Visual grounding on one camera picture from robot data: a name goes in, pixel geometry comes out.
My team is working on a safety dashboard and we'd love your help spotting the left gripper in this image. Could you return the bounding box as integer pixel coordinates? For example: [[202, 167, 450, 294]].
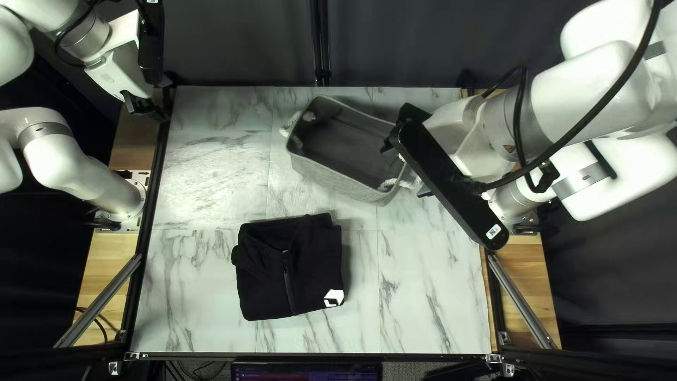
[[85, 11, 171, 123]]

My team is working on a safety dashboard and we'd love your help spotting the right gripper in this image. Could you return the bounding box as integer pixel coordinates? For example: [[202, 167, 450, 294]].
[[381, 98, 508, 178]]

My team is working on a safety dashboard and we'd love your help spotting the black sweatshirt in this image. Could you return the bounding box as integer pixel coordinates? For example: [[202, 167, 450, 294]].
[[231, 213, 347, 322]]

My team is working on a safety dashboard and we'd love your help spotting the grey fabric basket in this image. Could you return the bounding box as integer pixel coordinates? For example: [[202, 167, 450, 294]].
[[279, 95, 424, 206]]

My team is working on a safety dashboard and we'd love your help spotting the laptop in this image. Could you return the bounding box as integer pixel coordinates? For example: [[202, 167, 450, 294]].
[[231, 361, 383, 381]]

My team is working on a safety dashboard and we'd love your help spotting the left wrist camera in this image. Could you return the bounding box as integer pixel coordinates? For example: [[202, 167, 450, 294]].
[[136, 0, 174, 90]]

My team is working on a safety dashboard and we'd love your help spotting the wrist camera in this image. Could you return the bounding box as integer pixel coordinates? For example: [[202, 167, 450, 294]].
[[136, 0, 174, 90], [397, 121, 511, 251]]

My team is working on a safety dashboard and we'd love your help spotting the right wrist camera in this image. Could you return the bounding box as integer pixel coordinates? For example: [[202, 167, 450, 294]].
[[397, 121, 511, 251]]

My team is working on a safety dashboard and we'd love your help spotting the black floor cable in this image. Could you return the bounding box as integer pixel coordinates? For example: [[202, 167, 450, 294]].
[[74, 306, 109, 345]]

